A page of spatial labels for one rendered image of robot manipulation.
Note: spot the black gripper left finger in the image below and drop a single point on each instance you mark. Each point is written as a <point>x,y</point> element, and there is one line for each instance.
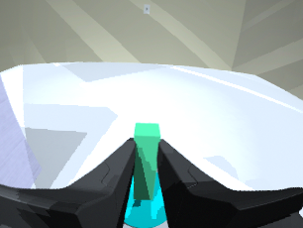
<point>97,200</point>

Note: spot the cyan circle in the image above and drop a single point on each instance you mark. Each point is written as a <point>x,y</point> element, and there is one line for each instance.
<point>146,213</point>

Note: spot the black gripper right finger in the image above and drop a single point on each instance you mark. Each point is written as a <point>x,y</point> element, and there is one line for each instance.
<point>193,199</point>

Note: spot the green rectangular post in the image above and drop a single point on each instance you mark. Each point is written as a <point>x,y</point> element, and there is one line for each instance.
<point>147,137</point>

